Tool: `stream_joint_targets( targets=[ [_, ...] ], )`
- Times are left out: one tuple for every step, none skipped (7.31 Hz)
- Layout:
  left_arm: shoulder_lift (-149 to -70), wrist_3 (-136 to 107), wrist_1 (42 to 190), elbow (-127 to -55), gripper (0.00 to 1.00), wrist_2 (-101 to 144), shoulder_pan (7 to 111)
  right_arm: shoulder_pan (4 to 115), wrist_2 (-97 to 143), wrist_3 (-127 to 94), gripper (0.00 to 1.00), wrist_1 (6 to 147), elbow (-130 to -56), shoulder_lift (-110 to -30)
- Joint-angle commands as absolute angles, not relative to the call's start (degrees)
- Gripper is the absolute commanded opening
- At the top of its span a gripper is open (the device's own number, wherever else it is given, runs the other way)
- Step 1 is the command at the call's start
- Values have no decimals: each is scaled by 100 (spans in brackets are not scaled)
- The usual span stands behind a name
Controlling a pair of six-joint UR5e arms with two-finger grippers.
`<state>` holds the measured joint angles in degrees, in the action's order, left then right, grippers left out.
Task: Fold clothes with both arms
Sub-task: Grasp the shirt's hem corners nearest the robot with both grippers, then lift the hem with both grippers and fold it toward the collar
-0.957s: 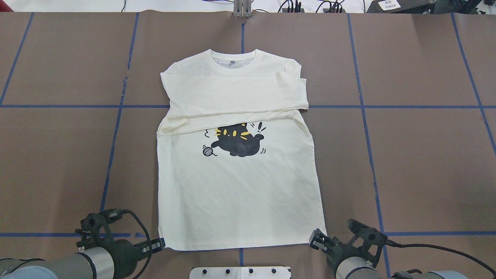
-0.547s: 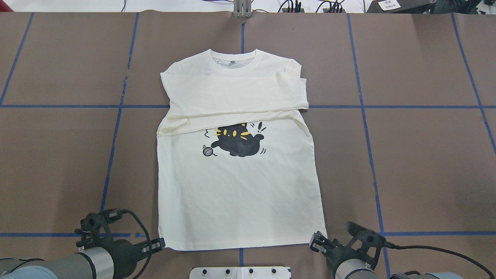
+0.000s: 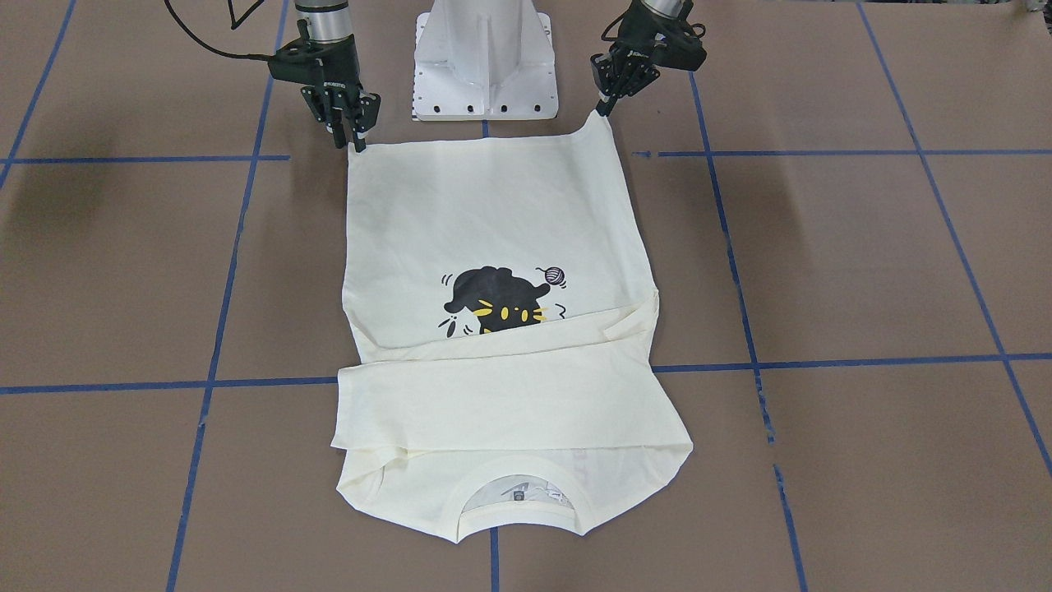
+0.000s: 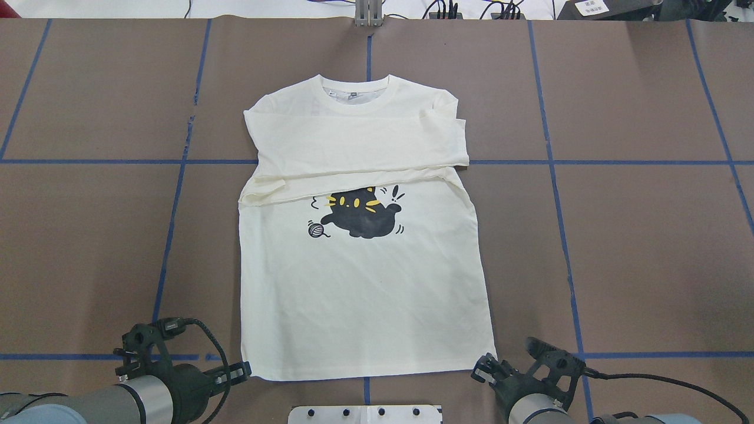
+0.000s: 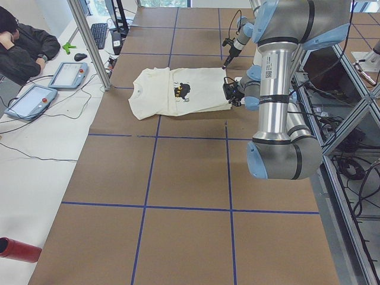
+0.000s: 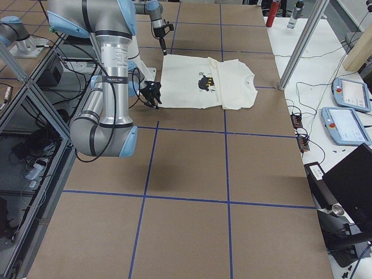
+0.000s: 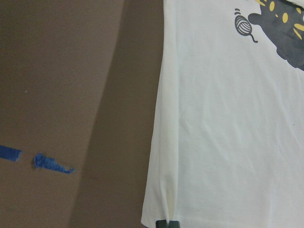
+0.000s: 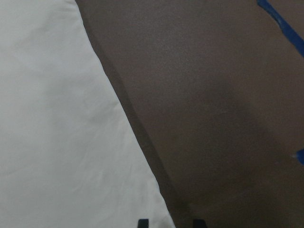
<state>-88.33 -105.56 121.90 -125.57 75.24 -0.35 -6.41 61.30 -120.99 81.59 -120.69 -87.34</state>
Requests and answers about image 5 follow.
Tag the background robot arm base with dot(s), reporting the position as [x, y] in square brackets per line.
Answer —
[367, 61]

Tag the red bottle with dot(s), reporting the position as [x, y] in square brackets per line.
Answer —
[16, 250]

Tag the black keyboard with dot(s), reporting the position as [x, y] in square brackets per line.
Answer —
[99, 33]

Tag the black computer mouse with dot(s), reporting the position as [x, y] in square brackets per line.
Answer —
[79, 56]

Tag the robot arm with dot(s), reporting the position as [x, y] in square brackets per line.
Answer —
[283, 146]
[245, 28]

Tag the aluminium frame post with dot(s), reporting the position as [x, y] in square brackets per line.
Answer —
[84, 29]

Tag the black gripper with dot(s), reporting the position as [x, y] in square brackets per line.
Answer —
[231, 53]
[236, 95]

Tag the seated person in black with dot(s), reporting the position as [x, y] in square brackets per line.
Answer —
[25, 50]

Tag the upper teach pendant tablet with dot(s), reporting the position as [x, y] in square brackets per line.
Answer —
[69, 75]

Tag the green plastic tool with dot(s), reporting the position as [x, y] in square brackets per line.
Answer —
[67, 47]

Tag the cream long-sleeve cat shirt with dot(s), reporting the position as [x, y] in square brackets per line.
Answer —
[178, 92]

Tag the teach pendant tablet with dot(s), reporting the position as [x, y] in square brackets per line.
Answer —
[69, 75]
[32, 103]

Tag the lower teach pendant tablet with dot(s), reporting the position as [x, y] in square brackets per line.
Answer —
[32, 103]

